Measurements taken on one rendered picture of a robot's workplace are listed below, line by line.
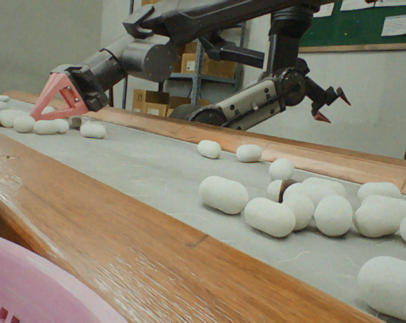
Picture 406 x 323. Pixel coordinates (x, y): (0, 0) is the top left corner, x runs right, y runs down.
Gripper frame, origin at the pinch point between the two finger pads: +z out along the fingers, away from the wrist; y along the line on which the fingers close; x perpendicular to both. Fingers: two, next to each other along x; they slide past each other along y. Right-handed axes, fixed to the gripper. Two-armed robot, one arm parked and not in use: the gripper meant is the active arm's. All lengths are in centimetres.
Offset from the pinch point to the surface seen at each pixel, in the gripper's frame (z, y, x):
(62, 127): -0.6, 6.7, 1.4
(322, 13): -204, -102, 78
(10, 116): 3.2, 1.9, -2.5
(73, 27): -186, -439, 57
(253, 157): -12.0, 29.1, 10.8
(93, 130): -2.9, 10.3, 3.0
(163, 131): -14.7, 4.4, 13.0
